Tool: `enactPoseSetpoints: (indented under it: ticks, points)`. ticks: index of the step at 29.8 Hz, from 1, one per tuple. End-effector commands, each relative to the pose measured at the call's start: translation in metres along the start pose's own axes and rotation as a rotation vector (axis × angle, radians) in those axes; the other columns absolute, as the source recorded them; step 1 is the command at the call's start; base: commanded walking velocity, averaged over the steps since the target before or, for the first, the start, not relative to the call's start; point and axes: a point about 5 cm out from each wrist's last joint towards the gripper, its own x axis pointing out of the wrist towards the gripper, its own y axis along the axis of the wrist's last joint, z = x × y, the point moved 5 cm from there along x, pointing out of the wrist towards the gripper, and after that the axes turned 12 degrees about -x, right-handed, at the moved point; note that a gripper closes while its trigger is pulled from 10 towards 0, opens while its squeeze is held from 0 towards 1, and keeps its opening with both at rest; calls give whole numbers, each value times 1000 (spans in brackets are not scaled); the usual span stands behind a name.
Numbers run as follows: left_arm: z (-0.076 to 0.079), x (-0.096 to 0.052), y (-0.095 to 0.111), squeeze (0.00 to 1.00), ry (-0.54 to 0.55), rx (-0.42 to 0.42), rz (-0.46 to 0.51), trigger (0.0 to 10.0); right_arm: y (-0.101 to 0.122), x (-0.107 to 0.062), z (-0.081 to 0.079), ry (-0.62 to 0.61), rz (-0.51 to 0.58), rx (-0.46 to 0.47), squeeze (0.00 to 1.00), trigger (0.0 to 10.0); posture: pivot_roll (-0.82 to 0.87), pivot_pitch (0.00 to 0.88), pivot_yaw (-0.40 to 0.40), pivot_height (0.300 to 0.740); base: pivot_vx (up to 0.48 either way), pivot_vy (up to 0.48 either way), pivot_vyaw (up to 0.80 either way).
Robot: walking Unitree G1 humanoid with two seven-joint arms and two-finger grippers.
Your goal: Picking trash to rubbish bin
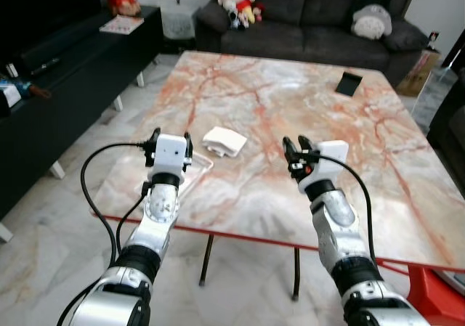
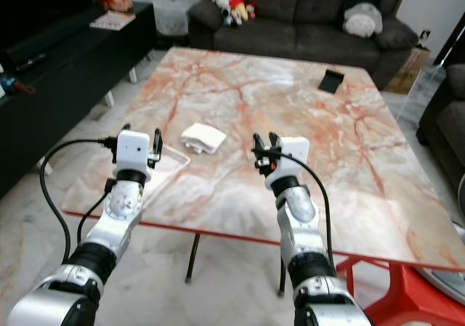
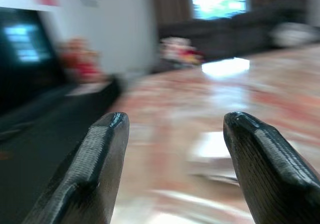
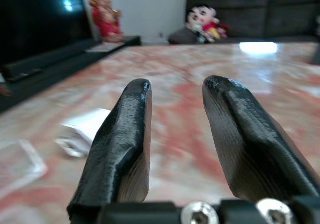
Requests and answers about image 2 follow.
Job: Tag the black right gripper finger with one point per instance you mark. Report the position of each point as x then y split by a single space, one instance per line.
259 145
273 142

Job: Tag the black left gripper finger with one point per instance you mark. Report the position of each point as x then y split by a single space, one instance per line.
158 141

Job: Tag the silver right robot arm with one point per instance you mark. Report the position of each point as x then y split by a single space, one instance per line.
299 217

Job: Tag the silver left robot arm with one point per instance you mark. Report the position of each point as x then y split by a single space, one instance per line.
120 210

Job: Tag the clear plastic tray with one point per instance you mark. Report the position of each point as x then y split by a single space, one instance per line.
173 159

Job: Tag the small black stand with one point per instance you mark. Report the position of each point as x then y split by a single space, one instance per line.
330 80

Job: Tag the black TV console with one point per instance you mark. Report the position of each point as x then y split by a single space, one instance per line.
58 115

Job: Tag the white translucent container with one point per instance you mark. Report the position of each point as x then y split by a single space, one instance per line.
171 17

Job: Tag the flat magazine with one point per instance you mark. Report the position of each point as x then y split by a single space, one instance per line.
112 21

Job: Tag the dark grey sofa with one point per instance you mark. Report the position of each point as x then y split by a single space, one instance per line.
305 10

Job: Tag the cartoon boy plush doll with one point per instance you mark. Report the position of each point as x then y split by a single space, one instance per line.
231 1

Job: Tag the black remote control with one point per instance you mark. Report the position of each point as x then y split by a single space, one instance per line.
31 62

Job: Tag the brown cardboard box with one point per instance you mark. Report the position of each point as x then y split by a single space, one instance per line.
409 70

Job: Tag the grey round plush toy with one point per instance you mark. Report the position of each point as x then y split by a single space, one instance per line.
363 17

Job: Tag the white blue box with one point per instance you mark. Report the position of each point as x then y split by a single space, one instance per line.
3 88

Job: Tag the dark armchair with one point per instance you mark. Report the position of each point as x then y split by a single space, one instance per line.
443 115

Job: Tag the black television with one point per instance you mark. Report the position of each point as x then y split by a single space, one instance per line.
36 3

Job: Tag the grey round floor object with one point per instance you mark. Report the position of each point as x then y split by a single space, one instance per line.
445 264

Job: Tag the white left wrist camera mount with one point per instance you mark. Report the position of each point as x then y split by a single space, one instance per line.
134 150

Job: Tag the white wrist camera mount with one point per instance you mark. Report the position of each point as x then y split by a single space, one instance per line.
134 150
296 152

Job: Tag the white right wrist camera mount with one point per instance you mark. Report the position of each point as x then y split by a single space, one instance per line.
296 152

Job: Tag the marble table with red frame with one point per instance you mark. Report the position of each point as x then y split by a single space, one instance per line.
261 94

